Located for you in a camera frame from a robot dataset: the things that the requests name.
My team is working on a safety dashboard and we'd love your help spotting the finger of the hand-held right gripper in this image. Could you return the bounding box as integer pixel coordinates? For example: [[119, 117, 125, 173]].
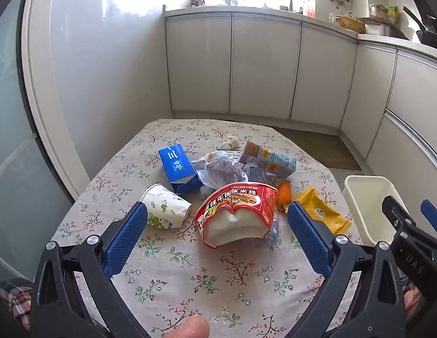
[[420, 200, 437, 233], [382, 195, 416, 233]]

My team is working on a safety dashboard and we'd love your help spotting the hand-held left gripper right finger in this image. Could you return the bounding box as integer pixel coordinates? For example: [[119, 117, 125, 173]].
[[285, 201, 406, 338]]

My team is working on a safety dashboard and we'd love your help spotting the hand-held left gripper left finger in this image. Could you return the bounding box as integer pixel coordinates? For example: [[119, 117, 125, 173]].
[[30, 201, 152, 338]]

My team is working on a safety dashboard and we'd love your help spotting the yellow snack packet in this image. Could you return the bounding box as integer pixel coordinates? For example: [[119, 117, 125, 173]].
[[294, 187, 352, 236]]

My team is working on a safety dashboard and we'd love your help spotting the white plastic bin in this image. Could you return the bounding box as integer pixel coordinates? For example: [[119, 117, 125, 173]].
[[343, 175, 409, 247]]

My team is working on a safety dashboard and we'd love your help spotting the white paper cup green print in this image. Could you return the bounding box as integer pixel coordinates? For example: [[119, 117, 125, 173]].
[[140, 183, 193, 230]]

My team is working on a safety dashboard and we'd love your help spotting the orange peel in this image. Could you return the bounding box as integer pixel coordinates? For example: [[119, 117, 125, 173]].
[[277, 180, 293, 214]]

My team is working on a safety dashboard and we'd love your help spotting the red instant noodle bowl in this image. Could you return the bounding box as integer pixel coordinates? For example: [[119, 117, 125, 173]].
[[193, 182, 279, 249]]

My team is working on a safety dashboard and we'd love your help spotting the light blue drink carton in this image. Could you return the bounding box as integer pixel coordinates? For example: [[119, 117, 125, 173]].
[[239, 140, 297, 178]]

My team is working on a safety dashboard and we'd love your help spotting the blue cardboard box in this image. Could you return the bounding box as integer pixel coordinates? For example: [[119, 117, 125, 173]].
[[158, 144, 203, 195]]

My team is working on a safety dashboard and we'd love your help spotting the white plastic wrapper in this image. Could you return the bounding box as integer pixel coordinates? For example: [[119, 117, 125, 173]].
[[192, 150, 249, 198]]

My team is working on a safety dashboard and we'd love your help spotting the person's right hand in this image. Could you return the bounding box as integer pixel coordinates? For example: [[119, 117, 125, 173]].
[[403, 282, 429, 319]]

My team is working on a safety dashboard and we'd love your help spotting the person's left hand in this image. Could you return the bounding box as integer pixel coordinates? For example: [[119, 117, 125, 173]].
[[164, 315, 210, 338]]

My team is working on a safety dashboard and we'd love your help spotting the clear plastic film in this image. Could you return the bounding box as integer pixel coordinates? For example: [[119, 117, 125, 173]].
[[255, 215, 281, 250]]

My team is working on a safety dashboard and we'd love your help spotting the floral tablecloth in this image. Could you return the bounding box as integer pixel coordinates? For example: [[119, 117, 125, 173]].
[[49, 118, 367, 338]]

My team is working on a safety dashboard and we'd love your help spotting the brown woven floor mat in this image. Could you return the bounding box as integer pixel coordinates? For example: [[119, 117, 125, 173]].
[[271, 127, 362, 170]]

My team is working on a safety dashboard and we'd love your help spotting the small beige crumpled scrap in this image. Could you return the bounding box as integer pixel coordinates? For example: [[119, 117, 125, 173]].
[[218, 135, 242, 150]]

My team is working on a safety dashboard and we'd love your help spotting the plaid clothing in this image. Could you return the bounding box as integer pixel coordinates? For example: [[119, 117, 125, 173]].
[[0, 278, 34, 330]]

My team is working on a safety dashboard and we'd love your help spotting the frosted glass door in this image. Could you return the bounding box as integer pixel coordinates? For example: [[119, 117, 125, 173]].
[[0, 0, 89, 289]]

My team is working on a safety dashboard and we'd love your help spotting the black frying pan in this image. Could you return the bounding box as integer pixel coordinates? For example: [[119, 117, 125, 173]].
[[402, 6, 437, 52]]

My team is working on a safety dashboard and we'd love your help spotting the white kitchen cabinet run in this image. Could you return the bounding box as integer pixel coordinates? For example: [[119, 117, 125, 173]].
[[164, 5, 437, 219]]

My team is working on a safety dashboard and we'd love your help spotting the metal pot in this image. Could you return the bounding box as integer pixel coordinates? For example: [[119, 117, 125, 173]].
[[365, 21, 406, 37]]

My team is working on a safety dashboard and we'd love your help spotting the wicker basket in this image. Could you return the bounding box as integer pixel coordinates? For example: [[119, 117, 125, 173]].
[[336, 15, 366, 34]]

